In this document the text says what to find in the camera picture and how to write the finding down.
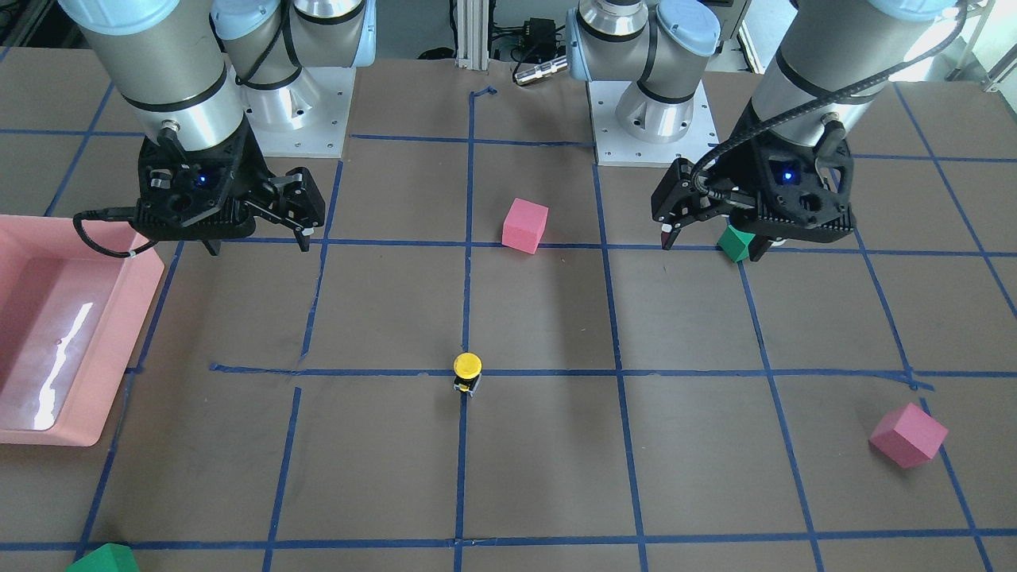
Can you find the green foam cube far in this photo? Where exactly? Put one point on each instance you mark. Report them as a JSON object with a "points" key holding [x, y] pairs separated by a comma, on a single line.
{"points": [[110, 557]]}

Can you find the pink foam cube centre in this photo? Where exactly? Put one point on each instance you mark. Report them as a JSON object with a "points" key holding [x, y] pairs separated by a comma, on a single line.
{"points": [[524, 226]]}

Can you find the pink foam cube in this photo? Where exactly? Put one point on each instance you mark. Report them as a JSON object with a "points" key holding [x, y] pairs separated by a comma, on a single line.
{"points": [[908, 436], [524, 226]]}

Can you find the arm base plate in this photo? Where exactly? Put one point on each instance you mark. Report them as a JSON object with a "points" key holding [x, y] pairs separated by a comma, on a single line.
{"points": [[632, 130], [305, 119]]}

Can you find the pink foam cube near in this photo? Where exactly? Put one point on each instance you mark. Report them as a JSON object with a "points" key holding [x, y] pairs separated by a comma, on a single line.
{"points": [[908, 436]]}

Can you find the yellow push button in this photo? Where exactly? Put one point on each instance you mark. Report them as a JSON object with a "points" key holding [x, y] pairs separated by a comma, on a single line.
{"points": [[467, 369]]}

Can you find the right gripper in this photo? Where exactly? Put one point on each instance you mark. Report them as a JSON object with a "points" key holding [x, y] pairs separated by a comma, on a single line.
{"points": [[253, 169]]}

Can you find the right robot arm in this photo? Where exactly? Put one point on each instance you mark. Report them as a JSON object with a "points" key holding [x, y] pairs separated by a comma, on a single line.
{"points": [[209, 81]]}

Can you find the aluminium frame post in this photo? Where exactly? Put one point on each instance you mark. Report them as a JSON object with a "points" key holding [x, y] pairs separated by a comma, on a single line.
{"points": [[472, 21]]}

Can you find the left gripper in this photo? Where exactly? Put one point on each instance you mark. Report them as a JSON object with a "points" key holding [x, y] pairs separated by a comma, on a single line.
{"points": [[735, 168]]}

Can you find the green foam cube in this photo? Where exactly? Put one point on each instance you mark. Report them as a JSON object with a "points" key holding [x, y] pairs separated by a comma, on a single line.
{"points": [[110, 557], [735, 244]]}

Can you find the pink plastic bin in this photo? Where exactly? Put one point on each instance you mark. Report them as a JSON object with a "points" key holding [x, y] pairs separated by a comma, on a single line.
{"points": [[70, 319]]}

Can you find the green foam cube centre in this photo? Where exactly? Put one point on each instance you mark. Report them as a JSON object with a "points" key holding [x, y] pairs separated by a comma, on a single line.
{"points": [[735, 244]]}

